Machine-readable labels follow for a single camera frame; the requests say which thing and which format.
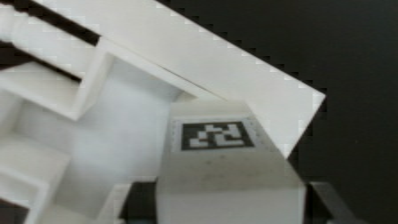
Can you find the white threaded peg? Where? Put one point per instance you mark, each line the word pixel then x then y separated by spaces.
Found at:
pixel 43 40

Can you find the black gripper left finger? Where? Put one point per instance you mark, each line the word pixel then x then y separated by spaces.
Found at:
pixel 139 207

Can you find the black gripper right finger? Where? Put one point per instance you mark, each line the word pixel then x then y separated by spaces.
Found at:
pixel 327 210

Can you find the white chair leg block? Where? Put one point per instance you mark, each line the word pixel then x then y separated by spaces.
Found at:
pixel 227 183

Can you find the white chair seat plate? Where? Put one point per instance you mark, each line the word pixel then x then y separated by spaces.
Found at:
pixel 83 110

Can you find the white frame wall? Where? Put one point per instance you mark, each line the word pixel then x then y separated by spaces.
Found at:
pixel 151 31

